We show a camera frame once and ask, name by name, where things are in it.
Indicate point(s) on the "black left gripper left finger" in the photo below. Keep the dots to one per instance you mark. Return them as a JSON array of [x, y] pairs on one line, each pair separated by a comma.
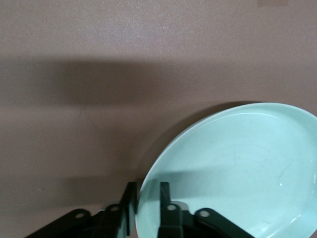
[[109, 220]]

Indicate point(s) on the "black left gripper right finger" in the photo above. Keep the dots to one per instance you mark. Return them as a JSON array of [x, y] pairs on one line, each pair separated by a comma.
[[173, 223]]

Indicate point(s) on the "pale green round plate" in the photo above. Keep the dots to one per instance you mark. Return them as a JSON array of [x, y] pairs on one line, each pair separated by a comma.
[[235, 161]]

